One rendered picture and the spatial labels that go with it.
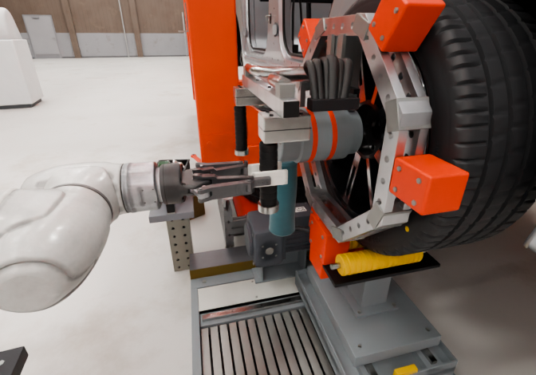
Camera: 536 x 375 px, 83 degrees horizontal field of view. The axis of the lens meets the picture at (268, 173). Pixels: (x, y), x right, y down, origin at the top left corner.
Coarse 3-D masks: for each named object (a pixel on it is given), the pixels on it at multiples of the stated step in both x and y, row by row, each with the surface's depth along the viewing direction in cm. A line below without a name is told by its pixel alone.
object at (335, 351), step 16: (304, 272) 130; (304, 288) 120; (304, 304) 122; (320, 304) 115; (320, 320) 106; (320, 336) 107; (336, 336) 103; (336, 352) 98; (416, 352) 96; (432, 352) 96; (448, 352) 96; (336, 368) 95; (352, 368) 93; (368, 368) 90; (384, 368) 93; (400, 368) 90; (416, 368) 90; (432, 368) 91; (448, 368) 93
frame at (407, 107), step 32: (320, 32) 77; (352, 32) 63; (384, 64) 54; (384, 96) 54; (416, 96) 52; (416, 128) 52; (384, 160) 56; (320, 192) 97; (384, 192) 57; (352, 224) 71; (384, 224) 59
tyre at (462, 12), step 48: (480, 0) 59; (432, 48) 53; (480, 48) 51; (528, 48) 53; (432, 96) 54; (480, 96) 49; (528, 96) 52; (432, 144) 55; (480, 144) 50; (528, 144) 53; (480, 192) 54; (528, 192) 58; (384, 240) 73; (432, 240) 61; (480, 240) 71
